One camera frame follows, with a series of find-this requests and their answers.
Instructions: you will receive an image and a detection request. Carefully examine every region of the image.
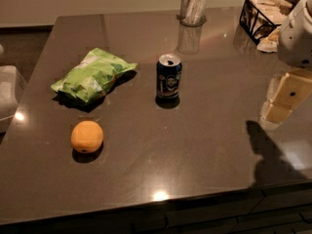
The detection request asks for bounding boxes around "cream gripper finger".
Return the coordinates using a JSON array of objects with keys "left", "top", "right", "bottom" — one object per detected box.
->
[
  {"left": 266, "top": 75, "right": 282, "bottom": 101},
  {"left": 263, "top": 69, "right": 312, "bottom": 124}
]

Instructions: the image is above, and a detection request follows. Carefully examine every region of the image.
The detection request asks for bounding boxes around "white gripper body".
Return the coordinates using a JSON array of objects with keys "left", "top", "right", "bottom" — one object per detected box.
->
[{"left": 277, "top": 3, "right": 312, "bottom": 68}]

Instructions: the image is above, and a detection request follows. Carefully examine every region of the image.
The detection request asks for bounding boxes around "black wire napkin basket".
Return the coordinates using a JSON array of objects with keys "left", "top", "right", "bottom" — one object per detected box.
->
[{"left": 240, "top": 0, "right": 293, "bottom": 45}]

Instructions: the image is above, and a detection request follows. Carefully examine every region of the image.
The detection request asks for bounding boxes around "clear glass with straws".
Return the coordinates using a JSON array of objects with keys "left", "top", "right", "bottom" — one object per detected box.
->
[{"left": 179, "top": 0, "right": 207, "bottom": 26}]

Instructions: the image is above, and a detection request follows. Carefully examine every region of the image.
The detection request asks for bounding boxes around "white appliance at left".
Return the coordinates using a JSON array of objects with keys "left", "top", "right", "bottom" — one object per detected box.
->
[{"left": 0, "top": 65, "right": 27, "bottom": 133}]

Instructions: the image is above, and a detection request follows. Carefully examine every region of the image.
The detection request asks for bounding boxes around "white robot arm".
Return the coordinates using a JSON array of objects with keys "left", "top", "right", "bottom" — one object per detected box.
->
[{"left": 261, "top": 0, "right": 312, "bottom": 124}]

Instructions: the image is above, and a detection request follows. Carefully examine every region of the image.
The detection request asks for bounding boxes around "green rice chip bag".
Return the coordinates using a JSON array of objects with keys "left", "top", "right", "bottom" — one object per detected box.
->
[{"left": 51, "top": 48, "right": 137, "bottom": 105}]

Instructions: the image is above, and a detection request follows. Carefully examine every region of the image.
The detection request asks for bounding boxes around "blue pepsi can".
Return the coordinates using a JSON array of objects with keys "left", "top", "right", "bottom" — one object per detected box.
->
[{"left": 156, "top": 54, "right": 182, "bottom": 99}]

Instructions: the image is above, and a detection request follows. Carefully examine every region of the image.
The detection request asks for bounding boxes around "orange fruit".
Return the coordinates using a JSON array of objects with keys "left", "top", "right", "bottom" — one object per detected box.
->
[{"left": 71, "top": 121, "right": 103, "bottom": 153}]

